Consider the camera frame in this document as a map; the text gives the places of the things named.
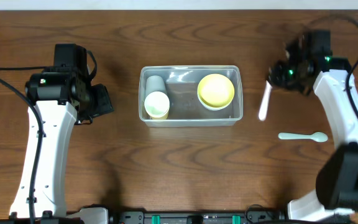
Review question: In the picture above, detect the mint green plastic spoon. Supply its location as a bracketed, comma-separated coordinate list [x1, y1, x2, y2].
[278, 132, 328, 142]

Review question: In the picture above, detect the black mounting rail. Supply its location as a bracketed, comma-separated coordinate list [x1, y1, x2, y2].
[67, 204, 351, 224]

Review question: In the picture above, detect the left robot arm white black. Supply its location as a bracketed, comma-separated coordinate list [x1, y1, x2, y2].
[0, 44, 114, 223]

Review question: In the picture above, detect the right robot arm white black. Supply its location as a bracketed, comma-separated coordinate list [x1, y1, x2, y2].
[259, 30, 358, 222]

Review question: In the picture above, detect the yellow plastic bowl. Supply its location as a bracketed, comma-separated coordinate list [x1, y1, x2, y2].
[197, 73, 235, 107]

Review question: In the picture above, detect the clear plastic container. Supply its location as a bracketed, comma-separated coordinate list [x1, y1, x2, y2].
[139, 65, 244, 128]

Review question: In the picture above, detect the white plastic fork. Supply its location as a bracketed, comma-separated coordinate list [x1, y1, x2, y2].
[258, 81, 272, 121]

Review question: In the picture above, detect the yellow paper cup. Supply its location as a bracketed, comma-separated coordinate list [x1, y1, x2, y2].
[149, 113, 168, 120]

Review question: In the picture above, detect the grey paper cup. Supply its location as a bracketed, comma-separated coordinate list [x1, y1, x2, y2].
[145, 75, 167, 96]

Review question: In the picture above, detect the white plastic bowl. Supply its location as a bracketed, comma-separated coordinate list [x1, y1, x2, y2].
[200, 101, 231, 111]

